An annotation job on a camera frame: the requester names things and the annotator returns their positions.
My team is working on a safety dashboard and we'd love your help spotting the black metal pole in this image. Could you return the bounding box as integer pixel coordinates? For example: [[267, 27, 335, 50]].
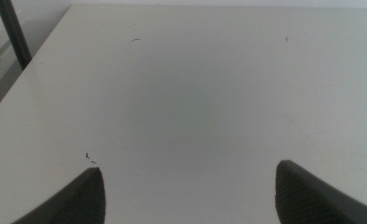
[[0, 0, 33, 71]]

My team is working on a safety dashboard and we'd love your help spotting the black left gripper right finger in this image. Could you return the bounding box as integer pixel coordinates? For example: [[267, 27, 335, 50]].
[[274, 159, 367, 224]]

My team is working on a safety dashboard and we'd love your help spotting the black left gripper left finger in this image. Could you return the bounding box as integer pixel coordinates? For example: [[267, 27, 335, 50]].
[[11, 167, 106, 224]]

